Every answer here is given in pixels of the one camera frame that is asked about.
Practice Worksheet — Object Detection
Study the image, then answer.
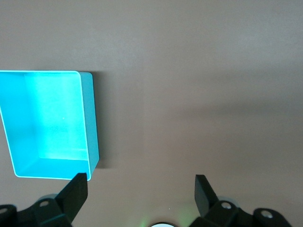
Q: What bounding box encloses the brown table mat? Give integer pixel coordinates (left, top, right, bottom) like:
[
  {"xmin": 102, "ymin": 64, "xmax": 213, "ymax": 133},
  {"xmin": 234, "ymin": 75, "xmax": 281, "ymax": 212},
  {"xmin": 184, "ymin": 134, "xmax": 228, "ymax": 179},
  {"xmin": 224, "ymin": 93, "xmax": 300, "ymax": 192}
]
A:
[{"xmin": 0, "ymin": 0, "xmax": 303, "ymax": 227}]

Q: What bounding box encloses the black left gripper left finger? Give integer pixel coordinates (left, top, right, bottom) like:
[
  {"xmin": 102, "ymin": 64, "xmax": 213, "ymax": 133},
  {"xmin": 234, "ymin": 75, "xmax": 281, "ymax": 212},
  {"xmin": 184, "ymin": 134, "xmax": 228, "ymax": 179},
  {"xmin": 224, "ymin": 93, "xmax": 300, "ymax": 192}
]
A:
[{"xmin": 0, "ymin": 173, "xmax": 89, "ymax": 227}]

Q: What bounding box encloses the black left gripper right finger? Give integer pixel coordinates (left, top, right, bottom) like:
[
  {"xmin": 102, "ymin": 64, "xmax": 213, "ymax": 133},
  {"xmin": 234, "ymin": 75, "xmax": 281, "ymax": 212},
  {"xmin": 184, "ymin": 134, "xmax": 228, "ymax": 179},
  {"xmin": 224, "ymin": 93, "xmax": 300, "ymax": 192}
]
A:
[{"xmin": 190, "ymin": 174, "xmax": 293, "ymax": 227}]

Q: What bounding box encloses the teal plastic storage box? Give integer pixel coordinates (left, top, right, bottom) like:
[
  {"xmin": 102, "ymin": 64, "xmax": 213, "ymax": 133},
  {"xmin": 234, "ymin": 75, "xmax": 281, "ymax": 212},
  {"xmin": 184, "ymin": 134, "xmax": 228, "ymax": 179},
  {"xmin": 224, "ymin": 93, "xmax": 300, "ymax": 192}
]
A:
[{"xmin": 0, "ymin": 70, "xmax": 99, "ymax": 182}]

